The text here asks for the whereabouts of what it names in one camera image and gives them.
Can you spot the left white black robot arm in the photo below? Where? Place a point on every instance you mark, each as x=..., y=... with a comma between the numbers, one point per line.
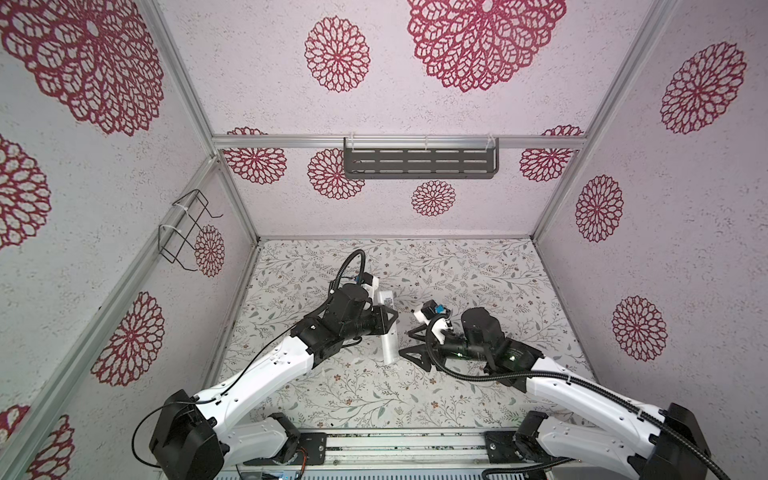
x=196, y=436

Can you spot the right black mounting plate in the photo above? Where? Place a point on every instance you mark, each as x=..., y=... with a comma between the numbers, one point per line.
x=507, y=446

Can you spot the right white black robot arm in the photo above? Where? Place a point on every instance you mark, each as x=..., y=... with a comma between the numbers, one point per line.
x=681, y=451

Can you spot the grey slotted metal shelf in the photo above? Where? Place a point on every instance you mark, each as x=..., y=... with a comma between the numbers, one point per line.
x=423, y=163

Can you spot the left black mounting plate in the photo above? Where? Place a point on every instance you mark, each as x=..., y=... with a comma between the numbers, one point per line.
x=307, y=449

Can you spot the black wire wall rack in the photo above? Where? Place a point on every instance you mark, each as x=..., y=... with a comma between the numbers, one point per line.
x=192, y=241

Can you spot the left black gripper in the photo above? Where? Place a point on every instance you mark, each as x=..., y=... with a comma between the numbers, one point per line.
x=382, y=326

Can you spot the white remote control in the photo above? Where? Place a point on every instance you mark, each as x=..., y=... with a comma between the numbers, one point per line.
x=389, y=339

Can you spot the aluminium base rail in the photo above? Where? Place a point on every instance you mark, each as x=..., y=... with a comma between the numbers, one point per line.
x=408, y=447

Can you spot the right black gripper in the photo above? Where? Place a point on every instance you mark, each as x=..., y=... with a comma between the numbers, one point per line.
x=422, y=349

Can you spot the black mounting plate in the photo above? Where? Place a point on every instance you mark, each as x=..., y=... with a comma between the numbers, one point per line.
x=307, y=449
x=507, y=446

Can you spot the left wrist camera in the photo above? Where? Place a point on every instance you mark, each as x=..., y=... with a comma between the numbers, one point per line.
x=369, y=282

